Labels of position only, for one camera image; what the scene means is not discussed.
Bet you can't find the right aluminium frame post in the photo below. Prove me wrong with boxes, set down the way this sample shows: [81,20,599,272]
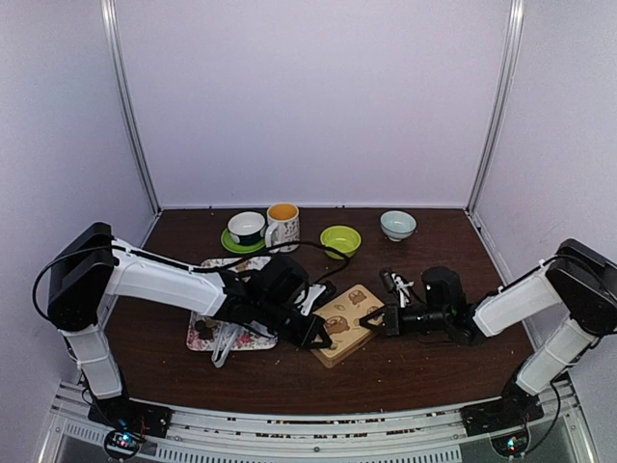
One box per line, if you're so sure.
[466,0,525,216]

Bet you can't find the tan tin box base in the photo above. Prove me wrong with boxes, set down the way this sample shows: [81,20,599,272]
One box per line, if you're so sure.
[311,332,375,368]

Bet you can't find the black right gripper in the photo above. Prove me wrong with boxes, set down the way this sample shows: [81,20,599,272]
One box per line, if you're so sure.
[360,304,450,339]

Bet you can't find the green saucer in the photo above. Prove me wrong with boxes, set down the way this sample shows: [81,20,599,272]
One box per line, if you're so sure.
[220,229,265,255]

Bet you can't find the white mug orange interior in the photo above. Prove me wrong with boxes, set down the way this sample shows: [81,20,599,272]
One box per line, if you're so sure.
[264,204,300,253]

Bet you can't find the aluminium frame post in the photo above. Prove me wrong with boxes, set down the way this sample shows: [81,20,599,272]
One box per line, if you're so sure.
[100,0,162,215]
[466,0,525,216]

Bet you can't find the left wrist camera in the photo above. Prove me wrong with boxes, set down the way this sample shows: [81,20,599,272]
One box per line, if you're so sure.
[296,281,336,316]

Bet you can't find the bear print tin lid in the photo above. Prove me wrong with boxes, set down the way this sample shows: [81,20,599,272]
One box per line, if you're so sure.
[315,285,384,340]

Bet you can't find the dark cup white interior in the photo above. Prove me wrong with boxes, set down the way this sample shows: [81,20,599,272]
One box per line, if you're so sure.
[227,211,266,245]

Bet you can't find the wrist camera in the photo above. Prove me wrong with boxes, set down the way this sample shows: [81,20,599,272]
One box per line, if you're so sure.
[379,268,416,309]
[296,281,336,316]

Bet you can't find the front aluminium rail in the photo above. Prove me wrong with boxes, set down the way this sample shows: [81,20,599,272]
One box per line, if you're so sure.
[33,387,600,462]

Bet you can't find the light blue ceramic bowl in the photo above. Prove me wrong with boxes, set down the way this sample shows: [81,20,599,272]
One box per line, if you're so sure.
[380,210,417,242]

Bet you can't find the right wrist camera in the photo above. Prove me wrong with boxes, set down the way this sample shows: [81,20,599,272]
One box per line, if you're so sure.
[379,268,416,309]

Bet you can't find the lime green bowl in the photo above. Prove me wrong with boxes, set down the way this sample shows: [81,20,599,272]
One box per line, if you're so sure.
[320,225,362,258]

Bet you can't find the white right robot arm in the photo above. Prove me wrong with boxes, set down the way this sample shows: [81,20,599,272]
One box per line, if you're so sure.
[360,239,616,435]

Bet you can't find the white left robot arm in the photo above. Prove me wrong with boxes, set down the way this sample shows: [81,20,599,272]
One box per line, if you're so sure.
[35,222,333,428]

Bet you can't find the left aluminium frame post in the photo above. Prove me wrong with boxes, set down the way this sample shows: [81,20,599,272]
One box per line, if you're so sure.
[100,0,162,215]

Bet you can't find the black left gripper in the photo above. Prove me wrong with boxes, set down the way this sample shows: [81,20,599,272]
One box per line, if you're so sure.
[256,296,333,350]

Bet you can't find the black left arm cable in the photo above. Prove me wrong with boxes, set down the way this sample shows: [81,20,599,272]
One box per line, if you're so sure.
[134,240,356,290]

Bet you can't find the silver metal tongs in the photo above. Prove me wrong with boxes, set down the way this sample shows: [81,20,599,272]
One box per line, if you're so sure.
[211,323,242,368]

